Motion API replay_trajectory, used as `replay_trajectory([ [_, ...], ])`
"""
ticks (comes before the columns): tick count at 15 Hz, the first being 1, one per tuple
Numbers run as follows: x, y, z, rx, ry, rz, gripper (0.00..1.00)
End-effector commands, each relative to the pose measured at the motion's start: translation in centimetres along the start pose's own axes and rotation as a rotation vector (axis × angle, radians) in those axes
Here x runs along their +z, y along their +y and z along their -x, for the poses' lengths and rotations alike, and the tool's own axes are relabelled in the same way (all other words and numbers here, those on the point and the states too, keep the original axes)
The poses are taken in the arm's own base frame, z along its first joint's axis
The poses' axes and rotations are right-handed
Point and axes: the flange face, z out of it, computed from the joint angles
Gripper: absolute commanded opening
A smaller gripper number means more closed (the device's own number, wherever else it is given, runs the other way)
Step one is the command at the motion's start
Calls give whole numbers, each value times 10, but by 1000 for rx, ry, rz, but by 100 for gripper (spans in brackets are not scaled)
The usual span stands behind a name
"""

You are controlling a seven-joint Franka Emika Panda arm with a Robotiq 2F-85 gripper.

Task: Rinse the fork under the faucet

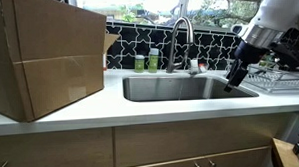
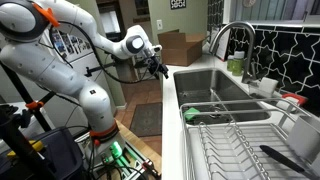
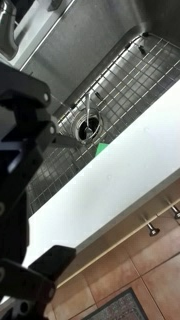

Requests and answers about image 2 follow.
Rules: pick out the stainless steel sink basin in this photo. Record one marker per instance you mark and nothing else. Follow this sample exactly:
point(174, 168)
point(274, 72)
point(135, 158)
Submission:
point(196, 83)

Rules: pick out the black stand with orange clamp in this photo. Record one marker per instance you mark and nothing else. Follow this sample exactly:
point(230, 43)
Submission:
point(13, 140)

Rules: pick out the brown cardboard box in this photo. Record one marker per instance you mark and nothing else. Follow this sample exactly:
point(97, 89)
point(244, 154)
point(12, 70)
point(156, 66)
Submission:
point(180, 50)

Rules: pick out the wooden base board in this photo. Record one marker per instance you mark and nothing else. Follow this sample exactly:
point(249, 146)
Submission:
point(140, 146)

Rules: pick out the tall green soap bottle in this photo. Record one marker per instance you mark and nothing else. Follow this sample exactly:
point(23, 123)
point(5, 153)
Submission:
point(238, 65)

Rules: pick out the green sponge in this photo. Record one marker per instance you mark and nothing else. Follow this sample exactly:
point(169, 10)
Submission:
point(191, 114)

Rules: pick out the black plastic bin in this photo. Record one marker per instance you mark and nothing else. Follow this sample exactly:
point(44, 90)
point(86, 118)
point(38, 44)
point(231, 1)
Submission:
point(63, 150)

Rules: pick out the chrome gooseneck faucet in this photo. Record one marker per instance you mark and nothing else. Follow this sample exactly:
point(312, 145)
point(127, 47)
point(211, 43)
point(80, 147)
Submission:
point(248, 50)

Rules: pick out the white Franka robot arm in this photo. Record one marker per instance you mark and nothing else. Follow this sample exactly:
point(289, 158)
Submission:
point(33, 66)

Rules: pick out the white sponge in holder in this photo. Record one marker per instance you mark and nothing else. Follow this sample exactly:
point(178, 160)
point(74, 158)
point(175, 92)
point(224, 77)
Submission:
point(266, 85)

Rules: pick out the black white patterned wall art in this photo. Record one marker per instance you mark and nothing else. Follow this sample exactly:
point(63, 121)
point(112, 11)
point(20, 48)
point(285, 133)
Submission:
point(177, 4)

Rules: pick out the white refrigerator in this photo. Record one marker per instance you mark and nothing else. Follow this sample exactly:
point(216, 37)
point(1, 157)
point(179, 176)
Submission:
point(83, 66)

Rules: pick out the red black clamp tool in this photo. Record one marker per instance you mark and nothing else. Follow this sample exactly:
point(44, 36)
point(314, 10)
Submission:
point(150, 168)

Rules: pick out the green lit device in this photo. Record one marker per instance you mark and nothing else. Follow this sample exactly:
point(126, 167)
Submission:
point(116, 150)

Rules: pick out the white paper sheet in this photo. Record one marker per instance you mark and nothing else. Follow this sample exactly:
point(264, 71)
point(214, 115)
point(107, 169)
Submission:
point(222, 46)

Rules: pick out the photo collage sheet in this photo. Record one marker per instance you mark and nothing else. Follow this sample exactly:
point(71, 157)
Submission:
point(71, 45)

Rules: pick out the dark framed picture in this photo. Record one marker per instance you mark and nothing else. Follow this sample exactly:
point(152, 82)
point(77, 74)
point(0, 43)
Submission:
point(142, 6)

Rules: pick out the dark floor mat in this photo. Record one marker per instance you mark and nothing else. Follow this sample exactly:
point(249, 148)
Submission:
point(146, 119)

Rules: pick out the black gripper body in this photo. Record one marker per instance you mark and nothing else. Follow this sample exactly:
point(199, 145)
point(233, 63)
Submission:
point(155, 64)

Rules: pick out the white utensil holder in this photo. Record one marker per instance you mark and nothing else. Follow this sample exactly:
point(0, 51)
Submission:
point(303, 136)

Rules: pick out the black kitchen utensil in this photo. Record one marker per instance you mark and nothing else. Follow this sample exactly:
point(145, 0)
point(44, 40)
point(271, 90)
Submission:
point(280, 158)

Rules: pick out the kitchen window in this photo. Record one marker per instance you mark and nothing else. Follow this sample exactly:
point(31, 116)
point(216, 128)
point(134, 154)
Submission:
point(273, 10)

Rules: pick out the white wall outlet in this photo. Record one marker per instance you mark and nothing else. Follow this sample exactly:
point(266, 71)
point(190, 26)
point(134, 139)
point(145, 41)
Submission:
point(159, 24)

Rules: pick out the short green soap bottle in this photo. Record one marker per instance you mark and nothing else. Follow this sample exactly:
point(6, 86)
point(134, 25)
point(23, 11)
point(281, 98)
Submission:
point(230, 63)

